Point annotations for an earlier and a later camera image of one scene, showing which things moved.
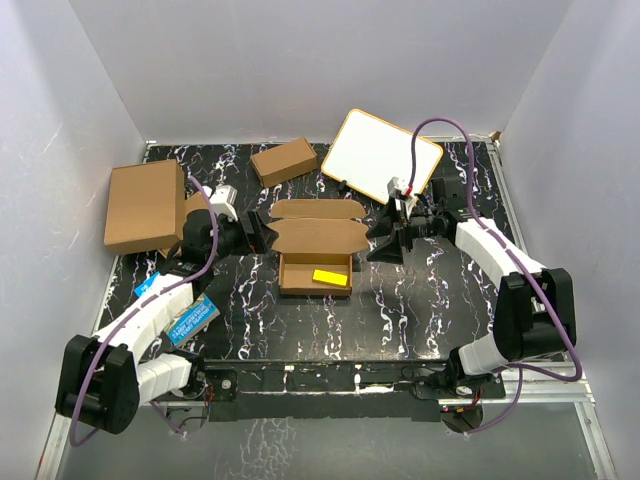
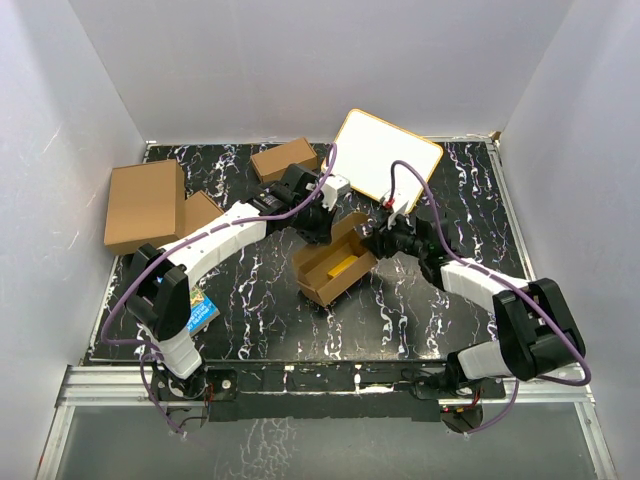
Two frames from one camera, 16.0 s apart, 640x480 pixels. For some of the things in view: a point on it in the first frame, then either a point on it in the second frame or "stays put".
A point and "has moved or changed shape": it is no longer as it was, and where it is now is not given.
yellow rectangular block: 330,277 to 345,263
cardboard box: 316,240 has moved or changed shape
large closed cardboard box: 145,210 stays put
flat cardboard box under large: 195,201 stays put
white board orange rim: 366,153 stays put
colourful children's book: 201,313 stays put
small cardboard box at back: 284,162 stays put
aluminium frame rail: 529,392 stays put
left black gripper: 257,242 to 322,235
